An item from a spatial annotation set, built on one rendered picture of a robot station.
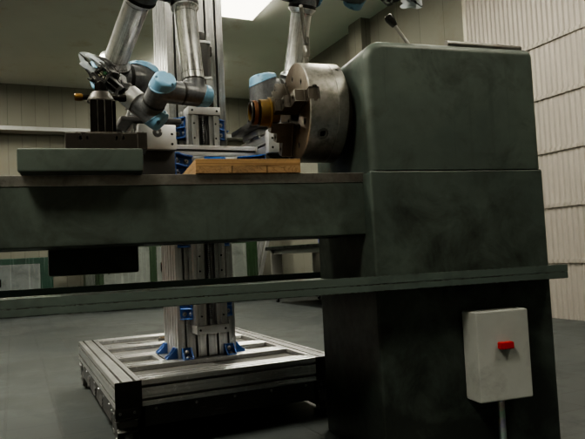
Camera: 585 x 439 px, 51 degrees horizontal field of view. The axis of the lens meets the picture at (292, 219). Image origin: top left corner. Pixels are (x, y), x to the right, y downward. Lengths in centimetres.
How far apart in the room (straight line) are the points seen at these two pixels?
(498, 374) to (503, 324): 15
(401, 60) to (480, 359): 90
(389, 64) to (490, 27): 426
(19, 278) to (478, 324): 711
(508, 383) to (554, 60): 391
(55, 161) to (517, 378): 141
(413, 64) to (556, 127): 357
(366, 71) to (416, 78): 16
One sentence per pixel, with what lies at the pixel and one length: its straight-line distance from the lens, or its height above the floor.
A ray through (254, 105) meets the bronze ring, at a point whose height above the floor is 109.
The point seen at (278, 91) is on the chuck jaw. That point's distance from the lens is 202.
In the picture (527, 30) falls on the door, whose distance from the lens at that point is 577.
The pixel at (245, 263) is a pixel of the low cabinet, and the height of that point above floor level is 52.
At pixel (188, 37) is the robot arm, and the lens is 213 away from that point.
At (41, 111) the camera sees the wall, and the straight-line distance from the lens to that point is 1054.
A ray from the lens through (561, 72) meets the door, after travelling 543.
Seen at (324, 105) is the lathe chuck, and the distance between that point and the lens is 184.
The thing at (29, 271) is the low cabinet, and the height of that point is 57.
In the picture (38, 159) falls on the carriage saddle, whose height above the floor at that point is 90.
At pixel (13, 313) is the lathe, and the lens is 154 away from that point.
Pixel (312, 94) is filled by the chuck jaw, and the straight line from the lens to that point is 184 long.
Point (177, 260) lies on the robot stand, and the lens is 254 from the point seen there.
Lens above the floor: 64
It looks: 3 degrees up
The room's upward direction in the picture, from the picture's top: 3 degrees counter-clockwise
